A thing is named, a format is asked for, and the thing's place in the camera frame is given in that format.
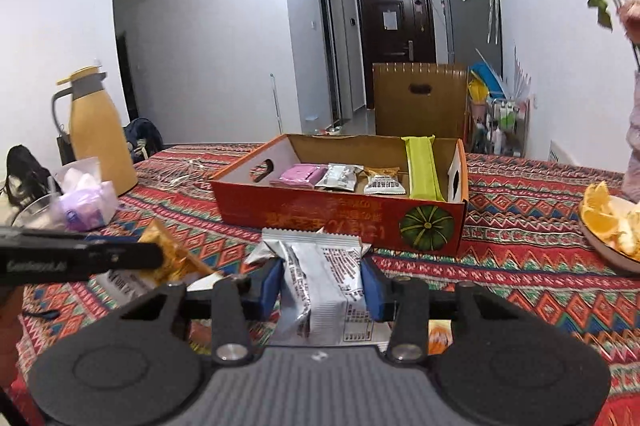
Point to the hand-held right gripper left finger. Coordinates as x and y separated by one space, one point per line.
267 290

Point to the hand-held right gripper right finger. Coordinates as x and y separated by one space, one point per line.
374 291

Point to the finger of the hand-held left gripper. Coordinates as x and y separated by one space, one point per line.
130 256

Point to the white printed-back snack packet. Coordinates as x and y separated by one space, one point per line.
325 281

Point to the orange snack packet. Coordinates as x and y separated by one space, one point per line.
440 337

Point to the red snack packet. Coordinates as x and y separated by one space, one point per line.
201 337

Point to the orange cardboard box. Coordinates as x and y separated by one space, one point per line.
325 221

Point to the gold and white snack packet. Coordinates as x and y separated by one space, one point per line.
384 181

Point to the person's left forearm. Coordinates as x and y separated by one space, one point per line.
9 321

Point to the glass bowl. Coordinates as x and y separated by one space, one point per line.
35 213

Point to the tissue pack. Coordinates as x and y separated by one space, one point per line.
87 201

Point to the black bag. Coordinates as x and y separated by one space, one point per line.
27 176

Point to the silver snack packet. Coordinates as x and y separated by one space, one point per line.
340 177

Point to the dark backpack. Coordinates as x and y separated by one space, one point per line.
144 137

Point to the yellow thermos jug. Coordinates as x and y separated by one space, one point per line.
100 136

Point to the long green snack packet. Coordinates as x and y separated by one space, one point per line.
424 166

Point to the brown cardboard box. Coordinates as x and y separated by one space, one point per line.
400 116

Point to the white pole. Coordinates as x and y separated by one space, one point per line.
276 103

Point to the storage rack with bottles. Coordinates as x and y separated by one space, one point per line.
500 126

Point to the brown plate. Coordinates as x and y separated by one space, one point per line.
600 246

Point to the blue dustpan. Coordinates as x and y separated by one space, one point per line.
487 78

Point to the dark brown door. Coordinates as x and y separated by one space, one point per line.
395 46

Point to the pale pink paper decoration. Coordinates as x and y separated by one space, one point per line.
521 71

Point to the white paper notice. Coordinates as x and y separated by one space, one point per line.
390 20

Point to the grey refrigerator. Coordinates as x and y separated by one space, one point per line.
472 31

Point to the pink vase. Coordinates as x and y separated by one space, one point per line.
632 146

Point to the folded umbrella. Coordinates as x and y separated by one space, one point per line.
493 8

